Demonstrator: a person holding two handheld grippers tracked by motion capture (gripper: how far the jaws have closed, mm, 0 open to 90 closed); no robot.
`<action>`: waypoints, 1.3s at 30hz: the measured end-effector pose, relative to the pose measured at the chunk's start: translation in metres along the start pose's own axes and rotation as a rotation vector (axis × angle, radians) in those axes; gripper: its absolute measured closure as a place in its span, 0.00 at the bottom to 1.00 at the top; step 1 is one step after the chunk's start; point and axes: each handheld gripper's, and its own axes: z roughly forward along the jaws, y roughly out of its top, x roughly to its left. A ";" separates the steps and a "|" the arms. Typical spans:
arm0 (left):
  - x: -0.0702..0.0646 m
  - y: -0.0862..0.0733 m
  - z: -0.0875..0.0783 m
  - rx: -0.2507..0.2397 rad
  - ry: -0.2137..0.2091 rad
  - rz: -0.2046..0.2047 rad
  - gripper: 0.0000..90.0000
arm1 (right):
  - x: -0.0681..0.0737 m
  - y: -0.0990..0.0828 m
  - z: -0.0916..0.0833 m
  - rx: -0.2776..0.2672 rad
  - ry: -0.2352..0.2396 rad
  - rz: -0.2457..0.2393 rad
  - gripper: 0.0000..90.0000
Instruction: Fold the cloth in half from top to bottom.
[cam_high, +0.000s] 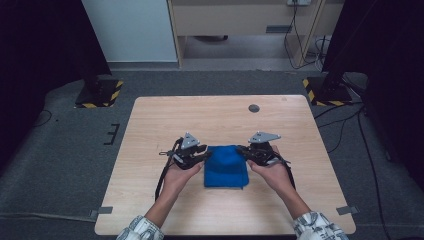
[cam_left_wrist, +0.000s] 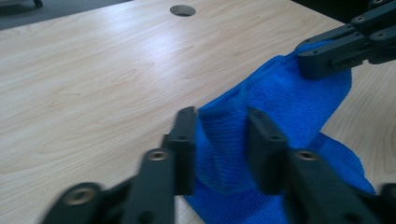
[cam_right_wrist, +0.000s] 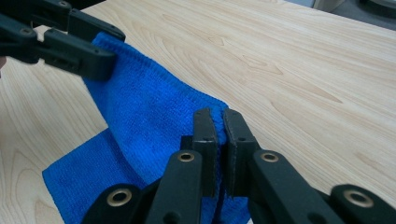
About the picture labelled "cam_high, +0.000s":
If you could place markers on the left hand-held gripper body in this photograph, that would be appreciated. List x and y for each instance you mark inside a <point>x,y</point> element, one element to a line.
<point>185,156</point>

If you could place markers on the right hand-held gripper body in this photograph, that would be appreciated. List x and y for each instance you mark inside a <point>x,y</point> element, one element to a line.
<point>265,155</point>

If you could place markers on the blue cloth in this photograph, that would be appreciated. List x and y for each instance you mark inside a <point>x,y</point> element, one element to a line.
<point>226,168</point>

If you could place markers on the person's right hand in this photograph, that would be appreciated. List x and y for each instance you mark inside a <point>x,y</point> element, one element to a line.
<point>275,178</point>

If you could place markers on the person's left hand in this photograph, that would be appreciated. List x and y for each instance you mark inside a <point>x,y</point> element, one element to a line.
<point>178,183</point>

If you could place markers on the grey round table grommet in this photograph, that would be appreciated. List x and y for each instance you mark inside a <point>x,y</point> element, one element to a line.
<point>254,108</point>

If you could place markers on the black stand with striped base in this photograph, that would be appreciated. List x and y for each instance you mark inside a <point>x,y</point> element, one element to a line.
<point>100,95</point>
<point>330,93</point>

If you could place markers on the grey tape piece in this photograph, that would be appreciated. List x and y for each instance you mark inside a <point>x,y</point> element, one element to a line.
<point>103,210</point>
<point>347,210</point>

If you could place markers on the dark round object under desk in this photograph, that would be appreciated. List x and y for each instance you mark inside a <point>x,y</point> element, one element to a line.
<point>210,38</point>

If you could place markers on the beige wooden desk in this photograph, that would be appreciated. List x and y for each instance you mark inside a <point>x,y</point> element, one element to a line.
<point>226,20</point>

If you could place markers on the white cabinet panel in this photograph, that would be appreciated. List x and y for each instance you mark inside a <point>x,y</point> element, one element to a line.
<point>130,30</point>

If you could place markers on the white power strip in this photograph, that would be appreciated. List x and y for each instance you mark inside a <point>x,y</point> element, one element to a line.
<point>299,2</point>

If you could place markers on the dark curtain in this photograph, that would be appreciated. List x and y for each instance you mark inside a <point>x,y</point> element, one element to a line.
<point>393,66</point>
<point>40,50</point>

